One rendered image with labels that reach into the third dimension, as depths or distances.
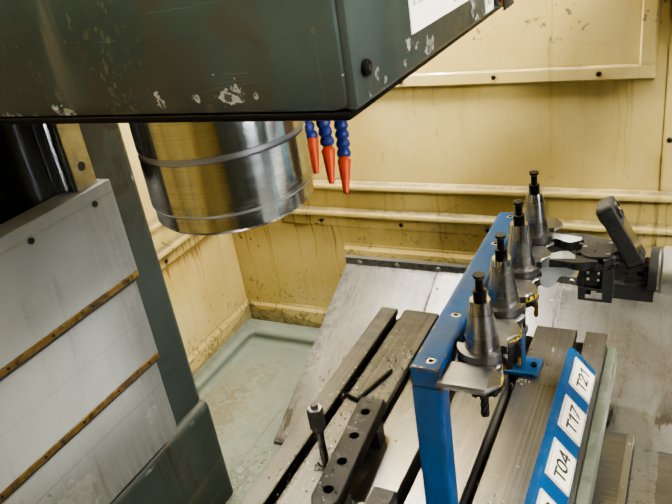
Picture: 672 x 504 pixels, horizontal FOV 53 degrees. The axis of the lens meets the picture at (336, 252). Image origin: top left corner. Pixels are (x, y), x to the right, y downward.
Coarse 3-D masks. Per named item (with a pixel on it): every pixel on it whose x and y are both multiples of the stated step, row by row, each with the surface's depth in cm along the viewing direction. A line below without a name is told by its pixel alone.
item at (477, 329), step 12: (468, 312) 84; (480, 312) 83; (492, 312) 84; (468, 324) 85; (480, 324) 83; (492, 324) 84; (468, 336) 85; (480, 336) 84; (492, 336) 84; (468, 348) 86; (480, 348) 85; (492, 348) 85
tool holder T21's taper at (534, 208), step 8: (528, 192) 110; (528, 200) 109; (536, 200) 109; (528, 208) 110; (536, 208) 109; (544, 208) 110; (528, 216) 110; (536, 216) 109; (544, 216) 110; (528, 224) 110; (536, 224) 110; (544, 224) 110; (536, 232) 110; (544, 232) 110
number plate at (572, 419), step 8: (568, 400) 115; (568, 408) 114; (576, 408) 115; (560, 416) 111; (568, 416) 113; (576, 416) 114; (584, 416) 116; (560, 424) 110; (568, 424) 111; (576, 424) 113; (584, 424) 114; (568, 432) 110; (576, 432) 112; (576, 440) 110
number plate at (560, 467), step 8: (552, 448) 105; (560, 448) 107; (552, 456) 104; (560, 456) 105; (568, 456) 107; (552, 464) 103; (560, 464) 104; (568, 464) 106; (544, 472) 101; (552, 472) 102; (560, 472) 103; (568, 472) 105; (552, 480) 101; (560, 480) 102; (568, 480) 103; (560, 488) 101; (568, 488) 102; (568, 496) 102
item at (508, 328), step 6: (498, 318) 93; (498, 324) 92; (504, 324) 91; (510, 324) 91; (516, 324) 91; (498, 330) 90; (504, 330) 90; (510, 330) 90; (516, 330) 90; (462, 336) 91; (504, 336) 89; (510, 336) 89; (516, 336) 89
